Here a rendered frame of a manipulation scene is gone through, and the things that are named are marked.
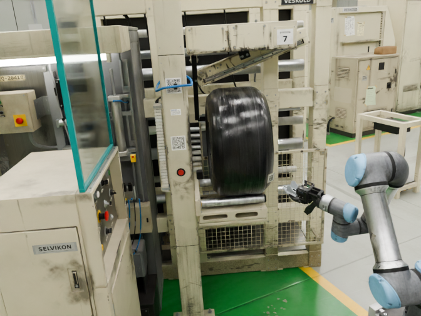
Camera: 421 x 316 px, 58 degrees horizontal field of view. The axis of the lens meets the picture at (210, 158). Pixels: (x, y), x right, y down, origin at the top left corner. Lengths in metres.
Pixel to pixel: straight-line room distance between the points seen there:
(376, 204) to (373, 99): 5.23
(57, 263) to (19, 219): 0.20
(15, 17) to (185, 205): 9.14
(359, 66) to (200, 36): 4.43
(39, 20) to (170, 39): 8.98
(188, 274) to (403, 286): 1.23
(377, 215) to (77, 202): 1.03
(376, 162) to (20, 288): 1.34
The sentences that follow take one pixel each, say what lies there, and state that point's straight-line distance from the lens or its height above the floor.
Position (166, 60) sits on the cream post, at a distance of 1.88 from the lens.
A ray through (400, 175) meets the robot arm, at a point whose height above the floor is 1.22.
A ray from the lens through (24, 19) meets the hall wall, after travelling 10.75.
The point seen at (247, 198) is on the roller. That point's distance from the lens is 2.01.
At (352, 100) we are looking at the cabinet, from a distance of 6.39.
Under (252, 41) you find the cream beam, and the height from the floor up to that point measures 1.69.
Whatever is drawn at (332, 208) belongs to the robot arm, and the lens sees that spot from 1.73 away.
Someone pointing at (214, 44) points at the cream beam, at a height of 1.68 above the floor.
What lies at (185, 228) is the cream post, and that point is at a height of 0.73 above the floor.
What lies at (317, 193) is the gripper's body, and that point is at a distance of 1.75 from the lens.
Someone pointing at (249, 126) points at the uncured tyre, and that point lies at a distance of 1.78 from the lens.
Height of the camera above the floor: 1.75
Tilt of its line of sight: 18 degrees down
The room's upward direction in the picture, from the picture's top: 3 degrees counter-clockwise
